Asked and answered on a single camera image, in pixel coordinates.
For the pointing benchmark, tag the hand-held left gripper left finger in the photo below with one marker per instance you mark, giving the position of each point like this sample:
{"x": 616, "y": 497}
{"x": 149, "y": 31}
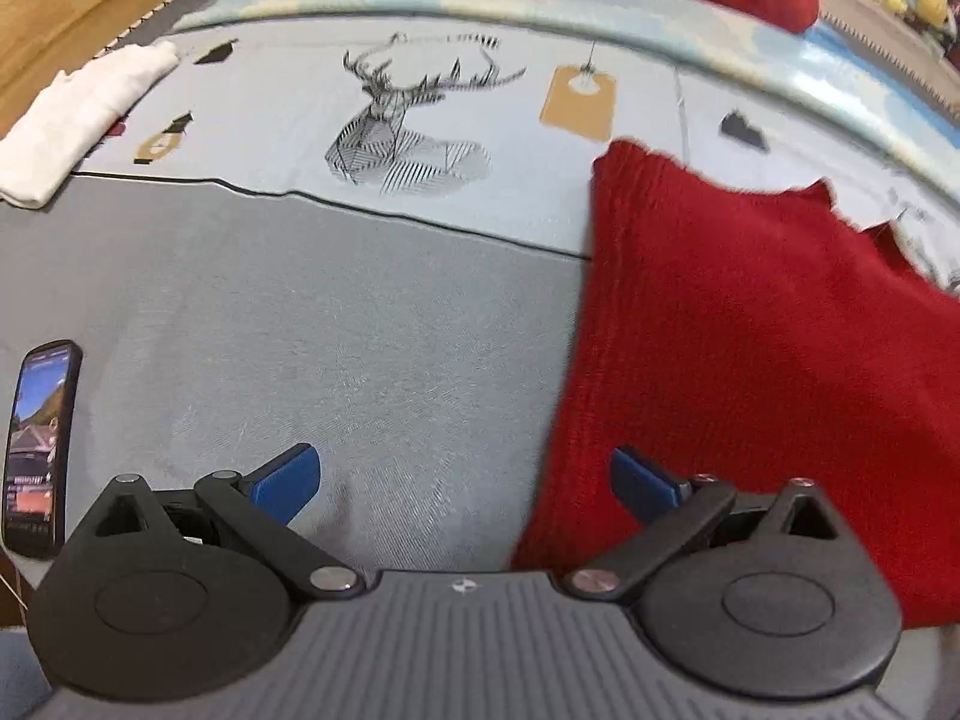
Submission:
{"x": 285, "y": 484}

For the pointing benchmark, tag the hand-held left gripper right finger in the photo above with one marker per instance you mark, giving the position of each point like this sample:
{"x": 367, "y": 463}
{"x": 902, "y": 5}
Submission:
{"x": 641, "y": 487}

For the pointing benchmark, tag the red knit sweater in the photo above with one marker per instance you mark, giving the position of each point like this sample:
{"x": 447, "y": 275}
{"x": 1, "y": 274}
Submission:
{"x": 750, "y": 352}

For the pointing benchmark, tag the black smartphone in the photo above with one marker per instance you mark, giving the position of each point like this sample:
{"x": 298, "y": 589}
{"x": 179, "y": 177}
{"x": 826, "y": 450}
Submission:
{"x": 37, "y": 450}

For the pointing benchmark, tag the person's blue jeans leg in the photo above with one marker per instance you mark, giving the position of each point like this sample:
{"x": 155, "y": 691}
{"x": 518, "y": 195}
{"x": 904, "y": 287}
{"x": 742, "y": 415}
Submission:
{"x": 19, "y": 679}

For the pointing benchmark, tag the folded white shirt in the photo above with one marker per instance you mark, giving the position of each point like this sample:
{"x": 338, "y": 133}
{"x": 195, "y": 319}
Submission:
{"x": 71, "y": 116}

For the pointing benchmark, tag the light blue patterned blanket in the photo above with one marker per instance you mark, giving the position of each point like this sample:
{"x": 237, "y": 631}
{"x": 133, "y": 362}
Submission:
{"x": 525, "y": 11}

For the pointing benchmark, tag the zigzag edged grey mat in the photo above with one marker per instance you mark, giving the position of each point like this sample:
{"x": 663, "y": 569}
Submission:
{"x": 885, "y": 52}

